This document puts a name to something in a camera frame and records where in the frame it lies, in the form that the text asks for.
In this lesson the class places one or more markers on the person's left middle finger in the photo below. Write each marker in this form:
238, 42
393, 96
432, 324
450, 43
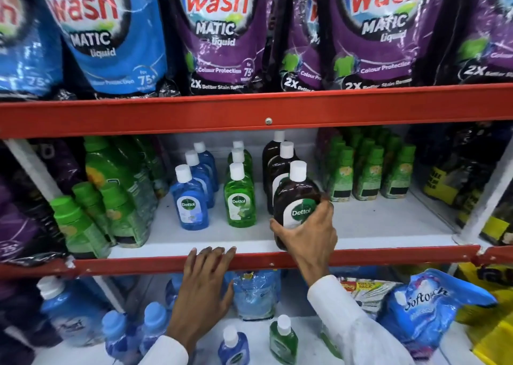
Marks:
215, 259

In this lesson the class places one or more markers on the small blue handwash bottle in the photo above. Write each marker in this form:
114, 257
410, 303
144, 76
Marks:
233, 348

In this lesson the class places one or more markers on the person's left little finger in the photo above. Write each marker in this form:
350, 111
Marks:
190, 262

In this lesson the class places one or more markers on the clear blue liquid pouch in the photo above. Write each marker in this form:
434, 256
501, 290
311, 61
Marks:
256, 294

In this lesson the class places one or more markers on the white shelf upright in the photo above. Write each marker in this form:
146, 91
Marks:
489, 200
32, 168

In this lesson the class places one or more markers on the blue detergent pouch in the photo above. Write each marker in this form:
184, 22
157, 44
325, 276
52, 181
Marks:
108, 36
24, 52

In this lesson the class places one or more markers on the brown antiseptic bottle white cap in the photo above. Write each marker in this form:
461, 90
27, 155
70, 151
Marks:
294, 200
280, 168
270, 152

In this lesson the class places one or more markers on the black pouch yellow label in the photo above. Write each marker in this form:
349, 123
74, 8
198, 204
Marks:
495, 220
457, 168

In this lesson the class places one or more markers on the group of small green bottles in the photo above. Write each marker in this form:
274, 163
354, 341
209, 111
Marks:
368, 172

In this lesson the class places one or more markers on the purple detergent pouch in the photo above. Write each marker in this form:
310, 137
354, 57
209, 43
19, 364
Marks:
485, 36
302, 52
220, 36
380, 36

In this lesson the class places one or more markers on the person's right forearm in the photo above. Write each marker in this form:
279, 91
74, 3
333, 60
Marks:
352, 328

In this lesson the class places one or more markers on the person's left forearm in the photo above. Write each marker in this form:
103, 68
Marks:
164, 352

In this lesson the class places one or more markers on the dark purple refill pouch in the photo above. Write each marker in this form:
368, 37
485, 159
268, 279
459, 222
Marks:
60, 164
20, 228

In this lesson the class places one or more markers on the small green handwash bottle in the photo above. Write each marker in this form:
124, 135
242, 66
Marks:
283, 342

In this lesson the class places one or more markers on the blue antiseptic bottle white cap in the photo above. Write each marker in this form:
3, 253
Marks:
200, 174
189, 206
208, 160

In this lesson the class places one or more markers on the red metal shelf beam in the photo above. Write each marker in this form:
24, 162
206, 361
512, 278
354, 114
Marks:
160, 116
360, 256

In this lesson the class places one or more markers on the green antiseptic bottle white cap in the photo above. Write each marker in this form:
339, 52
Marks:
239, 204
239, 157
239, 144

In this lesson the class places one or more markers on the person's left thumb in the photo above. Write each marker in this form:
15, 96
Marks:
229, 295

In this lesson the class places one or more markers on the large blue softener bottle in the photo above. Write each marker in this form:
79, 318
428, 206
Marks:
68, 308

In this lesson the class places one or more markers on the white green printed packet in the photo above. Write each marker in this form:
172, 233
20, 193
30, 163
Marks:
370, 294

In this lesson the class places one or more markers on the blue fabric softener pouch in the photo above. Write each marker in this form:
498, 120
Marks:
425, 308

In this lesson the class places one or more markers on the person's left hand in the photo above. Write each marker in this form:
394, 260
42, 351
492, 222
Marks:
198, 300

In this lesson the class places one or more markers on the blue softener bottle blue cap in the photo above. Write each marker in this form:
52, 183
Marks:
114, 332
173, 292
154, 324

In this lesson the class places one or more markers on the person's right thumb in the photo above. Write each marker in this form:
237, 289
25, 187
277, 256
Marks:
279, 232

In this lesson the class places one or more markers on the green-capped wrapped cleaner bottle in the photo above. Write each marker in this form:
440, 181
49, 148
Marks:
78, 228
124, 216
90, 202

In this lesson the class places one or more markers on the yellow packet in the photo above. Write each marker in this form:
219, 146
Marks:
491, 328

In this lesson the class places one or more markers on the person's right hand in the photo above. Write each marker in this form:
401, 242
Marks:
312, 244

